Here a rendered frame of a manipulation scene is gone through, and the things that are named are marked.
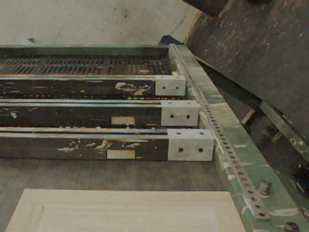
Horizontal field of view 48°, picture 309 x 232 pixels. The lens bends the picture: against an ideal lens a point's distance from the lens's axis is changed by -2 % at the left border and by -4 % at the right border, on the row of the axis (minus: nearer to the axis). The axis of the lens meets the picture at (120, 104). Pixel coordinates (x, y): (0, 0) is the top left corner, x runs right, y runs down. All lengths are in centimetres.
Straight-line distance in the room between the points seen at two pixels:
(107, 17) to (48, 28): 98
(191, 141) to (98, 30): 498
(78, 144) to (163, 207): 32
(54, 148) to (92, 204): 26
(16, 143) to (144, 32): 502
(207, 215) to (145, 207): 14
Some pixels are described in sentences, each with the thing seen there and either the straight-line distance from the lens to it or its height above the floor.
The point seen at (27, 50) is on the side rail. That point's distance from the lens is 226.
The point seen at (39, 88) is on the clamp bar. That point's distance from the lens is 152.
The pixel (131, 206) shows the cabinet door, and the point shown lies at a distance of 80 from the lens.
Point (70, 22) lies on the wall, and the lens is 588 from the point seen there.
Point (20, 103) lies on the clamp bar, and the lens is 125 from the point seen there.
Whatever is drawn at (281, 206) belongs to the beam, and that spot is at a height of 83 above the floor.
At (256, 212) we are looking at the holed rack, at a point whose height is 89.
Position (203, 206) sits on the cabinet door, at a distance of 82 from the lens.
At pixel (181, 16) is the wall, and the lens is 603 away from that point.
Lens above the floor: 135
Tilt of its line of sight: 10 degrees down
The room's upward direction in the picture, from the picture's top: 61 degrees counter-clockwise
